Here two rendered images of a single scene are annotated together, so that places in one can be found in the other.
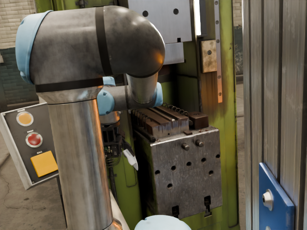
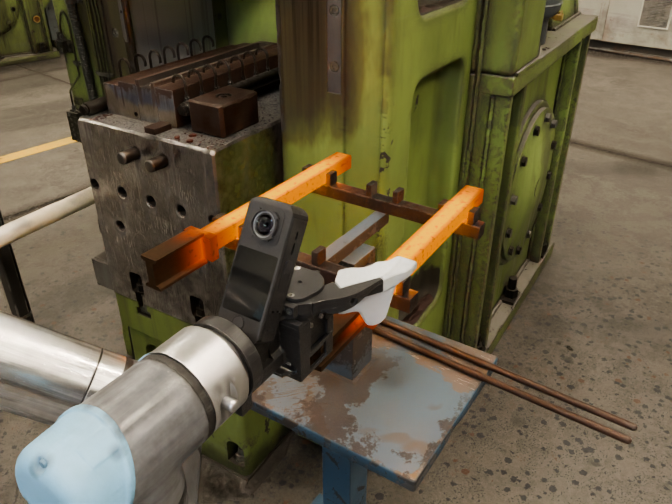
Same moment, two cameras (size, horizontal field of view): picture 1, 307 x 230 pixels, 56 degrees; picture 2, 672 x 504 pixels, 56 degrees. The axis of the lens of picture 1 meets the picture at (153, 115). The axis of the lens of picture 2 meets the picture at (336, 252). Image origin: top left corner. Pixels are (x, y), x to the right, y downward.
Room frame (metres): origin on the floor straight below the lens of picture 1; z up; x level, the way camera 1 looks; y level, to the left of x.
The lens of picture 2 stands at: (0.90, -1.32, 1.34)
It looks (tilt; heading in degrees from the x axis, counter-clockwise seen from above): 31 degrees down; 51
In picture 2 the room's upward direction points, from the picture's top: straight up
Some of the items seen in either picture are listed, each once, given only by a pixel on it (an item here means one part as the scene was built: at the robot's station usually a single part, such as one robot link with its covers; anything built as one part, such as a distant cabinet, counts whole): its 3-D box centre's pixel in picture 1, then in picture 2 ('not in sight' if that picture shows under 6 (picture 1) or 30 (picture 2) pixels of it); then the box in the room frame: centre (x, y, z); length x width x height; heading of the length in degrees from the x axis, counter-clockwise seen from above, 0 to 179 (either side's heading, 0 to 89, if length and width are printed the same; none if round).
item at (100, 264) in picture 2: not in sight; (113, 270); (1.38, 0.30, 0.36); 0.09 x 0.07 x 0.12; 109
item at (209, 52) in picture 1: (208, 56); not in sight; (1.62, -0.33, 1.27); 0.09 x 0.02 x 0.17; 109
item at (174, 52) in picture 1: (149, 54); not in sight; (1.59, -0.01, 1.32); 0.42 x 0.20 x 0.10; 19
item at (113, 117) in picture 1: (109, 116); not in sight; (0.97, 0.15, 1.15); 0.08 x 0.08 x 0.05
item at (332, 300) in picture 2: not in sight; (333, 291); (1.18, -0.97, 1.04); 0.09 x 0.05 x 0.02; 163
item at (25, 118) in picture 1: (24, 118); not in sight; (1.03, 0.46, 1.16); 0.05 x 0.03 x 0.04; 109
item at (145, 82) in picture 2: (159, 111); (213, 62); (1.60, -0.03, 0.99); 0.42 x 0.05 x 0.01; 19
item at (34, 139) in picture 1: (34, 139); not in sight; (1.00, 0.44, 1.09); 0.05 x 0.03 x 0.04; 109
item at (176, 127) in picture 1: (155, 118); (206, 76); (1.59, -0.01, 0.96); 0.42 x 0.20 x 0.09; 19
